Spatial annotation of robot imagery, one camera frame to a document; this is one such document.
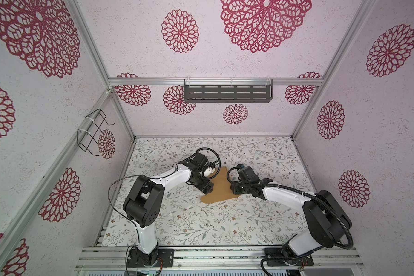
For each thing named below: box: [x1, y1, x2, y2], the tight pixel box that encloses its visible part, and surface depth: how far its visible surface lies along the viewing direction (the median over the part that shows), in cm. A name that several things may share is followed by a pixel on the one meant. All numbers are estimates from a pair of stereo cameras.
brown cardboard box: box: [200, 166, 241, 204], surface depth 90 cm
